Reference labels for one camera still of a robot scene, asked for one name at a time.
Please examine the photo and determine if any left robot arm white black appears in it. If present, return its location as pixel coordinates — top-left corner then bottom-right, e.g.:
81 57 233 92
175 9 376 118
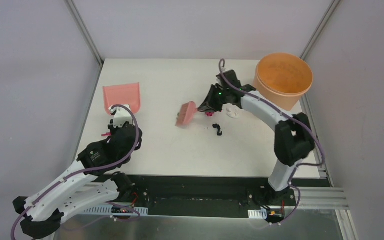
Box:
11 123 143 239

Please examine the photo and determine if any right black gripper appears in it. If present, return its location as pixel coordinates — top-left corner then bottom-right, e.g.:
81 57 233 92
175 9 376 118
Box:
198 84 229 113

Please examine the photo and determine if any right circuit board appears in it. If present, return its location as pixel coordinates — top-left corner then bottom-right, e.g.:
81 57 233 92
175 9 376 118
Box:
265 211 285 224

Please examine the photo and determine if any aluminium frame rail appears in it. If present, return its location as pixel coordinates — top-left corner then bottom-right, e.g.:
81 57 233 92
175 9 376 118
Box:
294 187 349 210

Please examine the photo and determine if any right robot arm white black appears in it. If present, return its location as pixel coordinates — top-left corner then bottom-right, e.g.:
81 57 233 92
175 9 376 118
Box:
197 70 316 205

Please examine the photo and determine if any black paper scrap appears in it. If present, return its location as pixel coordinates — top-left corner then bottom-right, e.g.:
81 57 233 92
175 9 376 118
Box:
212 123 223 136

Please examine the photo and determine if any white paper scrap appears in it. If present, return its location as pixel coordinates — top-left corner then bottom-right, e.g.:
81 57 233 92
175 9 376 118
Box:
226 105 240 119

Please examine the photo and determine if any magenta paper scrap top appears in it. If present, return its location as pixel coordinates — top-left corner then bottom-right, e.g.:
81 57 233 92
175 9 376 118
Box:
205 111 214 117

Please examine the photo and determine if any pink dustpan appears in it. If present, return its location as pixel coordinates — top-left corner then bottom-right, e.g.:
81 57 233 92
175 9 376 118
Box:
102 82 141 115

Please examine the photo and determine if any circuit board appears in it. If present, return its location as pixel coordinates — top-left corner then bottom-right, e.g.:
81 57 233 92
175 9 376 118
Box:
111 205 134 216
265 211 285 224

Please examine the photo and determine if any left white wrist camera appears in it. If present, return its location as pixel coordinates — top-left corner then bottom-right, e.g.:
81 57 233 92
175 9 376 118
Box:
108 105 133 128

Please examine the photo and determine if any pink hand brush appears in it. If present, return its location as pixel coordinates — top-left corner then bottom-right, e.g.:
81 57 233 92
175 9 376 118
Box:
175 101 198 127

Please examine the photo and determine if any left circuit board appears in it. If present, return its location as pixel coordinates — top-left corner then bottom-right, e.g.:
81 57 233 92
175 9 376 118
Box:
111 205 134 216

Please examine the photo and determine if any right white cable duct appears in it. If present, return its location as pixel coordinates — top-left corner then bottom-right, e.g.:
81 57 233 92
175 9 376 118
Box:
247 208 268 220

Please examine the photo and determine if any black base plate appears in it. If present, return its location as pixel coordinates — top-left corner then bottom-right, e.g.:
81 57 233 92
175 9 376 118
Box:
90 174 332 219

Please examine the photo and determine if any magenta paper scrap left edge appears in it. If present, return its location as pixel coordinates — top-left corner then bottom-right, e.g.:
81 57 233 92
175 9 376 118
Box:
101 132 111 137

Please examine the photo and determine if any left white cable duct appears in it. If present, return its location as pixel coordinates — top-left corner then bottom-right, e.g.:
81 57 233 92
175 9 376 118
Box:
79 204 138 217

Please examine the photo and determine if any orange plastic bucket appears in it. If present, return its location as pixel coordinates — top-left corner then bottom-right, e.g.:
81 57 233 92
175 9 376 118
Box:
252 52 314 111

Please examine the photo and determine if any white cable duct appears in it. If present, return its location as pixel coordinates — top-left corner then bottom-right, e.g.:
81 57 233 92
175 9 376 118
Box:
247 208 268 220
79 204 138 217

